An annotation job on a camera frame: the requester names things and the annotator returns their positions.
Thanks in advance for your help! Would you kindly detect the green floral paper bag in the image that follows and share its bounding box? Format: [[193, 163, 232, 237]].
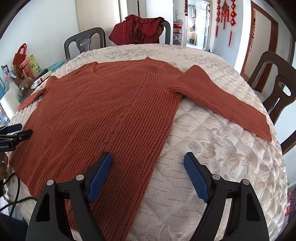
[[25, 54, 42, 77]]

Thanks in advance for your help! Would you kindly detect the white box with red band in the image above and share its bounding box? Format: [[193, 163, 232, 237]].
[[32, 71, 53, 90]]

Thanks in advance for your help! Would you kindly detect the white paper box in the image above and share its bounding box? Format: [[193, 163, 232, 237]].
[[6, 89, 28, 119]]

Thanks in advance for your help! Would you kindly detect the shoe rack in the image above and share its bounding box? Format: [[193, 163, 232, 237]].
[[172, 20, 184, 46]]

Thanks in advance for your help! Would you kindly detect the pink drink bottle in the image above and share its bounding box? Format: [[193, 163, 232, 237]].
[[21, 59, 32, 75]]

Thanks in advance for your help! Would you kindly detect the brown wooden chair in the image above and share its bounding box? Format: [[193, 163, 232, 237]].
[[240, 51, 296, 154]]

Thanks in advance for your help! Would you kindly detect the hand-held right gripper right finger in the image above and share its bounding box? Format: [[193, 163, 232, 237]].
[[184, 152, 270, 241]]

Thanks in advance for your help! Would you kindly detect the wicker basket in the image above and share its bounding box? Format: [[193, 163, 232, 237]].
[[10, 67, 26, 88]]

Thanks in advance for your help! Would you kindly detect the rust orange knit sweater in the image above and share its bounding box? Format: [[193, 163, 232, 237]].
[[10, 57, 272, 240]]

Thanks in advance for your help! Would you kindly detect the tall white cabinet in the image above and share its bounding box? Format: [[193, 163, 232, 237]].
[[119, 0, 153, 22]]

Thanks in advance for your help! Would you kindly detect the dark grey plastic chair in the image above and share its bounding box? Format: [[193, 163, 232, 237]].
[[64, 27, 107, 59]]

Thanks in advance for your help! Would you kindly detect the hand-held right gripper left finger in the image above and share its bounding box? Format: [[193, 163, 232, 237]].
[[25, 152, 114, 241]]

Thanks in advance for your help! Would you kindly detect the dark blue case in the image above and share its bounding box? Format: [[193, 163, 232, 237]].
[[35, 68, 49, 80]]

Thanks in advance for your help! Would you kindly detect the beige floral quilted blanket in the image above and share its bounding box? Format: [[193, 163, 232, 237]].
[[5, 43, 288, 241]]

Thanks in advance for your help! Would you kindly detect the teal mat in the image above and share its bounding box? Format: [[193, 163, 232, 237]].
[[47, 61, 65, 71]]

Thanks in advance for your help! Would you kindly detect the clear glass jar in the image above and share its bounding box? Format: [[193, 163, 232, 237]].
[[18, 77, 34, 98]]

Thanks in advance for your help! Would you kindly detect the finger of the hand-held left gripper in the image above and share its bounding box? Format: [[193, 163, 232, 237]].
[[0, 130, 33, 145], [0, 123, 23, 135]]

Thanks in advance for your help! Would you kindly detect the red plaid shirt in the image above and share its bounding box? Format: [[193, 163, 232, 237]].
[[109, 14, 165, 45]]

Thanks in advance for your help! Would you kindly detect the dark chair under plaid shirt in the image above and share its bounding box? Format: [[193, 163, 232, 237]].
[[159, 20, 171, 45]]

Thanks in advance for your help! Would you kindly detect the red tote bag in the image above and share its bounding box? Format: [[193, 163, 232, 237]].
[[13, 44, 30, 77]]

